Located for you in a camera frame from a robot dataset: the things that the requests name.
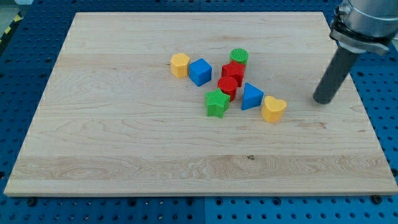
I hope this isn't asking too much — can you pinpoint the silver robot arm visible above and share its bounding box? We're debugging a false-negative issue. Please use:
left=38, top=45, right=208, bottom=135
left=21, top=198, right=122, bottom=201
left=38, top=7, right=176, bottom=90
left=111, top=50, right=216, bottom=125
left=330, top=0, right=397, bottom=55

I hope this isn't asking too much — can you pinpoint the yellow heart block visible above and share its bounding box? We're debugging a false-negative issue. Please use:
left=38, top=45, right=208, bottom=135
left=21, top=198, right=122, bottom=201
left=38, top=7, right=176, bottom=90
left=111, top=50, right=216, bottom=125
left=261, top=96, right=287, bottom=123

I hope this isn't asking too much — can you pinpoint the wooden board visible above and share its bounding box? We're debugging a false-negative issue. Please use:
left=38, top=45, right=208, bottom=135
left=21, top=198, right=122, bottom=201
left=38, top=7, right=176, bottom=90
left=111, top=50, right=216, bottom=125
left=4, top=12, right=397, bottom=197

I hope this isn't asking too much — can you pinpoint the green star block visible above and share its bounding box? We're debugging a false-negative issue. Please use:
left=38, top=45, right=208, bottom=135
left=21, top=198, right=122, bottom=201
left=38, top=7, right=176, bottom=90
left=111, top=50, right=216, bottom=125
left=205, top=88, right=230, bottom=118

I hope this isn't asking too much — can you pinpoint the red cylinder block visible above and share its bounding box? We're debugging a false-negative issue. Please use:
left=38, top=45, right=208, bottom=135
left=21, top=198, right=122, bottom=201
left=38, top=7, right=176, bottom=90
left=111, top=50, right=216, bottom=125
left=217, top=76, right=238, bottom=101

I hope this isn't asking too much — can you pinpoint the blue cube block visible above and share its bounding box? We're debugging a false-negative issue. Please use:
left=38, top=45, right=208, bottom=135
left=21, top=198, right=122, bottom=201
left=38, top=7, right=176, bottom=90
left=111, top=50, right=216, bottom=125
left=188, top=58, right=212, bottom=86

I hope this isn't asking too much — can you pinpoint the yellow hexagon block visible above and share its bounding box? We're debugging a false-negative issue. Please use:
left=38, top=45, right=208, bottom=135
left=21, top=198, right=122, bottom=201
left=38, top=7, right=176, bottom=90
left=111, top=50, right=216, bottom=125
left=170, top=53, right=190, bottom=78

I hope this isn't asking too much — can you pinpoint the red star block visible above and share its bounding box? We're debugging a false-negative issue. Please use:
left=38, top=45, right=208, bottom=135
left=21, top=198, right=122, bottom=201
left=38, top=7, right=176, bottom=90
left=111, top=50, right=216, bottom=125
left=221, top=60, right=246, bottom=87

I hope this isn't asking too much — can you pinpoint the blue triangle block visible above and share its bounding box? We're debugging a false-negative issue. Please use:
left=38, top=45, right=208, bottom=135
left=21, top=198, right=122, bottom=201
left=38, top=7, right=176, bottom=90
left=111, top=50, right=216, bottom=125
left=241, top=83, right=264, bottom=110

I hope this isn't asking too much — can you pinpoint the green cylinder block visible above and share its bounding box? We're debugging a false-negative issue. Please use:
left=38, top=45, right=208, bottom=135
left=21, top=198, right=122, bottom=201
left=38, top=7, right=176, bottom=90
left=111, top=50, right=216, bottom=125
left=229, top=48, right=249, bottom=65

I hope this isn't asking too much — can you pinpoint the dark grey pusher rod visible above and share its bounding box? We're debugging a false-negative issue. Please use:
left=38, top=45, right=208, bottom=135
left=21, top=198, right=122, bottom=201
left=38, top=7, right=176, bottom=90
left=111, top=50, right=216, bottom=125
left=313, top=47, right=359, bottom=104

